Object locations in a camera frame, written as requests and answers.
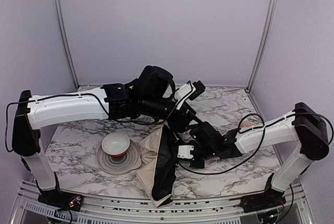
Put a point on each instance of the left aluminium frame post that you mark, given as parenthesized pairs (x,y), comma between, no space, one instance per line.
(65,43)

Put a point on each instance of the aluminium frame post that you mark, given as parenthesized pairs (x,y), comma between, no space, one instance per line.
(65,43)
(270,15)

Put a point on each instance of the grey collapsed silicone lid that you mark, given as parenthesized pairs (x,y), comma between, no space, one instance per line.
(130,161)

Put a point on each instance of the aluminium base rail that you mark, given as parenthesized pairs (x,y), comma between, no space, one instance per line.
(108,209)

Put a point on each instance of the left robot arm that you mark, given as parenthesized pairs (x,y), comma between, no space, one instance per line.
(152,94)

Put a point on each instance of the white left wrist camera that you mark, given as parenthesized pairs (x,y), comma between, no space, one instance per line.
(189,90)

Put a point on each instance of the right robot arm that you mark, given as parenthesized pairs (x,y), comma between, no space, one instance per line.
(301,125)

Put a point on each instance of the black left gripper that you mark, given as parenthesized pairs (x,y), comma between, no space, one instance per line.
(180,119)

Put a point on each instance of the right aluminium frame post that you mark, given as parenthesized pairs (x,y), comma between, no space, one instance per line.
(270,15)

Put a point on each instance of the white bowl red rim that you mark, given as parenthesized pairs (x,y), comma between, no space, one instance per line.
(115,144)

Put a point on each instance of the beige and black umbrella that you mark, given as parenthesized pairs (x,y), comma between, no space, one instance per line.
(159,156)

